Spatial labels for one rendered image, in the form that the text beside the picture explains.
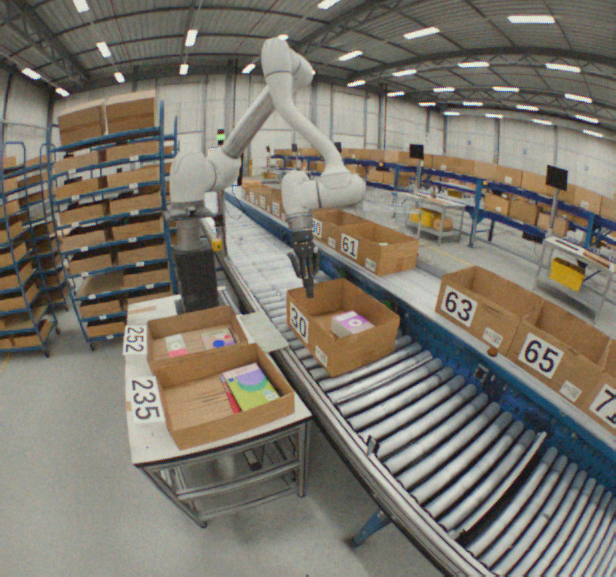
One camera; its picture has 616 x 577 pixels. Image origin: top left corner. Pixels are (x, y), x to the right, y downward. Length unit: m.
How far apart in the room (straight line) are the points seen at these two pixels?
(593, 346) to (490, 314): 0.54
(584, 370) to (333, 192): 1.05
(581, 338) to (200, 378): 1.48
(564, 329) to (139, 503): 2.14
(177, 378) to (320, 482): 0.95
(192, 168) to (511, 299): 1.47
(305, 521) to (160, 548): 0.75
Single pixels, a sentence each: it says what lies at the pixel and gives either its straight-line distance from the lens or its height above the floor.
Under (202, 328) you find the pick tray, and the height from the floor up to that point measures 0.76.
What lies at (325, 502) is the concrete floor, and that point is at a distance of 1.57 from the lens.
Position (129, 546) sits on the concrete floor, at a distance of 1.69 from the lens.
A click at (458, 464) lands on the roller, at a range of 0.91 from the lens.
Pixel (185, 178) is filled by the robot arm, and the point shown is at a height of 1.39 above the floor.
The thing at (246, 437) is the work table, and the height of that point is 0.75.
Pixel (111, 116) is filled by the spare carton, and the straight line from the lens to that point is 2.34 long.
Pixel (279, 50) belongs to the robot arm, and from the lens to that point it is 1.11.
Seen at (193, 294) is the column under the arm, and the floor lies 0.88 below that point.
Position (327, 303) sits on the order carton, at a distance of 1.36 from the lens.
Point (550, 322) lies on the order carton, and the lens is 1.32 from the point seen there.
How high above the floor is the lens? 1.47
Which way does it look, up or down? 23 degrees down
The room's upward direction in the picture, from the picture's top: 1 degrees clockwise
